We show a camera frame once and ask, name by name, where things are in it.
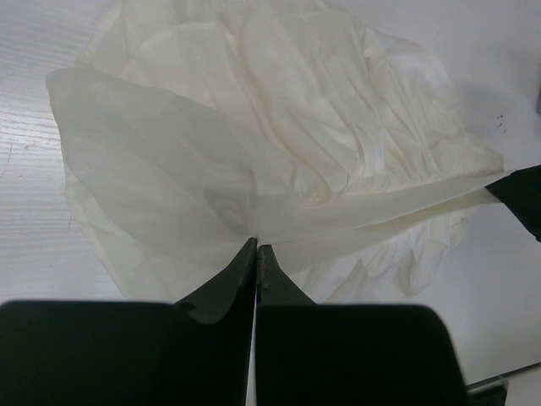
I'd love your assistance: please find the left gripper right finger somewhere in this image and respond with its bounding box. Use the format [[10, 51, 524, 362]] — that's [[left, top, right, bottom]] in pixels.
[[255, 245, 468, 405]]

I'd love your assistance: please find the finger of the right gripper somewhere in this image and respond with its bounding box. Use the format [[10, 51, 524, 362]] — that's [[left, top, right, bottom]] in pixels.
[[486, 165, 541, 242]]

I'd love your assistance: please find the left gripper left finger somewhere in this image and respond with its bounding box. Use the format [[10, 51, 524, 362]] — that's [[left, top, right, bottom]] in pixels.
[[1, 239, 257, 405]]

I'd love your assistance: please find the white skirt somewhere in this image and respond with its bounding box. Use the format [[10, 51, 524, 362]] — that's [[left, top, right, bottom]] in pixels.
[[46, 1, 505, 303]]

